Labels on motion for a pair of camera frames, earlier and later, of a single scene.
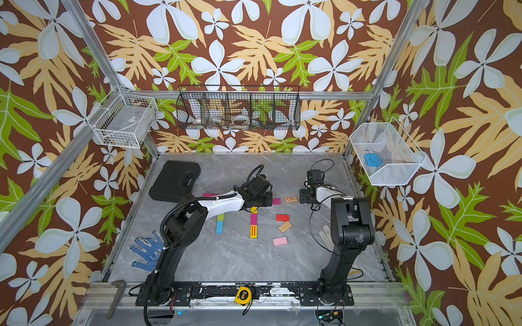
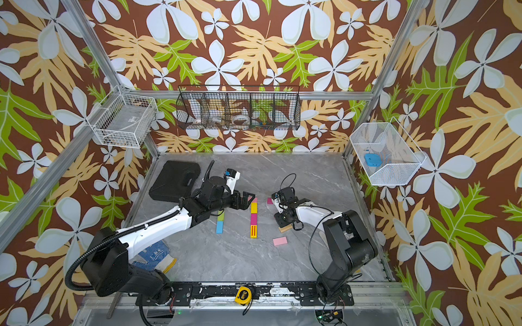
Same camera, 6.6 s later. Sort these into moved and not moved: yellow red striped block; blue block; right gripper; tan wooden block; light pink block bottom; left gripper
Moved: right gripper; left gripper
Not moved: light pink block bottom; yellow red striped block; tan wooden block; blue block
